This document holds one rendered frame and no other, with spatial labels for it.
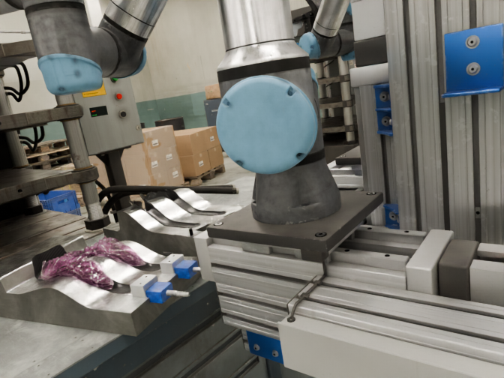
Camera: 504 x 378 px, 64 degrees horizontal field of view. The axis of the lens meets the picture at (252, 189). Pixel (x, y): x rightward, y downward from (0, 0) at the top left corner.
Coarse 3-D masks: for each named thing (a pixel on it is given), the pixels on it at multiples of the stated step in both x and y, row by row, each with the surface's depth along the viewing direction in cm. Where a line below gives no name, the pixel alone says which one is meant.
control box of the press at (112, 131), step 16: (112, 80) 181; (128, 80) 187; (80, 96) 171; (96, 96) 176; (112, 96) 182; (128, 96) 188; (96, 112) 176; (112, 112) 182; (128, 112) 188; (96, 128) 177; (112, 128) 182; (128, 128) 188; (96, 144) 177; (112, 144) 183; (128, 144) 189; (112, 160) 188; (112, 176) 190; (112, 208) 197
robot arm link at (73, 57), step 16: (32, 16) 51; (48, 16) 51; (64, 16) 51; (80, 16) 53; (32, 32) 52; (48, 32) 51; (64, 32) 52; (80, 32) 53; (96, 32) 57; (48, 48) 52; (64, 48) 52; (80, 48) 53; (96, 48) 56; (112, 48) 60; (48, 64) 52; (64, 64) 52; (80, 64) 53; (96, 64) 55; (112, 64) 61; (48, 80) 53; (64, 80) 53; (80, 80) 53; (96, 80) 55
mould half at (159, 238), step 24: (192, 192) 144; (120, 216) 130; (144, 216) 127; (168, 216) 129; (192, 216) 129; (216, 216) 123; (120, 240) 135; (144, 240) 125; (168, 240) 116; (192, 240) 108
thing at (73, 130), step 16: (0, 80) 197; (0, 96) 197; (64, 96) 153; (0, 112) 198; (64, 128) 157; (80, 128) 159; (16, 144) 203; (80, 144) 158; (16, 160) 204; (80, 160) 159; (96, 192) 165; (32, 208) 209; (96, 208) 165; (96, 224) 164
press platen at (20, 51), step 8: (24, 40) 146; (32, 40) 146; (0, 48) 145; (8, 48) 146; (16, 48) 146; (24, 48) 146; (32, 48) 146; (0, 56) 145; (8, 56) 147; (16, 56) 149; (24, 56) 152; (32, 56) 155; (0, 64) 162; (8, 64) 166; (24, 64) 182; (0, 72) 194; (24, 72) 184; (8, 88) 202; (24, 88) 193
